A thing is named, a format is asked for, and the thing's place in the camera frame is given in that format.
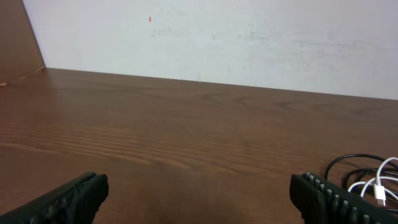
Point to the brown cardboard panel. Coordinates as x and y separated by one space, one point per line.
20 53

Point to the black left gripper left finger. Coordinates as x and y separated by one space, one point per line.
75 202

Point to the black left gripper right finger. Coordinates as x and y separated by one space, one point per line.
321 202

